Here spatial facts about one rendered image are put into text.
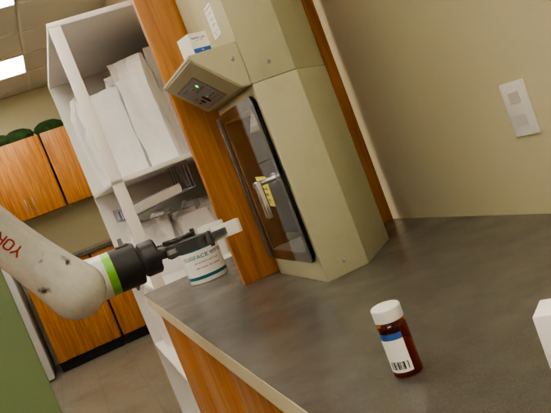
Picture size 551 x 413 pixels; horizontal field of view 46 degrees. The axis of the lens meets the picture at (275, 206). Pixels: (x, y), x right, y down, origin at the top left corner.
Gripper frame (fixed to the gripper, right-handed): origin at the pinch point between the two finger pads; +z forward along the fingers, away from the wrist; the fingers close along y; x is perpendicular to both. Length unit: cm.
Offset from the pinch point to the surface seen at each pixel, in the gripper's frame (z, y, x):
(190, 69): 4.9, -0.9, -35.0
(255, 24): 20.8, -5.8, -39.0
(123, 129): 7, 132, -42
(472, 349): 7, -70, 20
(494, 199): 59, -14, 17
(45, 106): 8, 550, -133
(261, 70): 18.5, -5.7, -29.2
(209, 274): 5, 63, 17
